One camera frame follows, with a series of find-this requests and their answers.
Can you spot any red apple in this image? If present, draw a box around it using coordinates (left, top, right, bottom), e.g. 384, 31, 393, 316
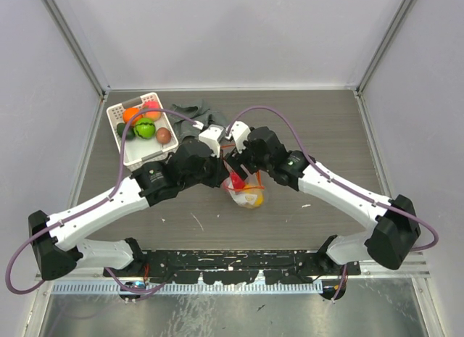
228, 171, 250, 192

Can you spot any yellow lemon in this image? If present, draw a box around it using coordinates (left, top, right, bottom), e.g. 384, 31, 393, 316
236, 183, 264, 209

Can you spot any clear zip top bag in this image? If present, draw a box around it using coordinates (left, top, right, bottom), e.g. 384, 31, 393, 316
222, 163, 265, 209

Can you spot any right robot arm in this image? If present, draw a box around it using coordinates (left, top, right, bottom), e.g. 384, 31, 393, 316
226, 121, 421, 275

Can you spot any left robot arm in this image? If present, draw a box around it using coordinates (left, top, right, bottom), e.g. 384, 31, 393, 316
28, 141, 229, 280

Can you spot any brown passion fruit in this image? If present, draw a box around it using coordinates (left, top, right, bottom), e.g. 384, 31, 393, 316
155, 128, 172, 145

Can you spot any grey crumpled cloth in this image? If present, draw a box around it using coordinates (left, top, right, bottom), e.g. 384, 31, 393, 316
169, 99, 229, 139

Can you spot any white perforated plastic basket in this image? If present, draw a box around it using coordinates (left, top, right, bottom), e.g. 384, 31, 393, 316
107, 92, 179, 170

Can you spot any green striped melon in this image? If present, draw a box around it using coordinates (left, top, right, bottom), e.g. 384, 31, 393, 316
133, 117, 156, 139

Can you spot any peach fruit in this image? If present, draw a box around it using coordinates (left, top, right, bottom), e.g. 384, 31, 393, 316
142, 100, 162, 122

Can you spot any dark green avocado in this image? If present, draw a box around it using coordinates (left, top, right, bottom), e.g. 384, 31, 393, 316
116, 122, 136, 141

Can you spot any orange fruit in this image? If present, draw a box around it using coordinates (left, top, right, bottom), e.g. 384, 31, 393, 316
123, 107, 143, 127

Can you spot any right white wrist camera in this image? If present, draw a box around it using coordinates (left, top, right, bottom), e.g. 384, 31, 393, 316
225, 121, 251, 153

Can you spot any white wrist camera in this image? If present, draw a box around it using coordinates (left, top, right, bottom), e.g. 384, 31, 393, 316
194, 125, 225, 159
225, 121, 251, 153

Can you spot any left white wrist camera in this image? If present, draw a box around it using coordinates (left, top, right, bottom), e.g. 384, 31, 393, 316
194, 125, 225, 159

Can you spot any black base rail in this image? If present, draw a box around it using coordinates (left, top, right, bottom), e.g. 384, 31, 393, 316
113, 250, 343, 285

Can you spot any white slotted cable duct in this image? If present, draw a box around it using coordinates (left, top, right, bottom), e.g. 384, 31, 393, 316
51, 280, 323, 295

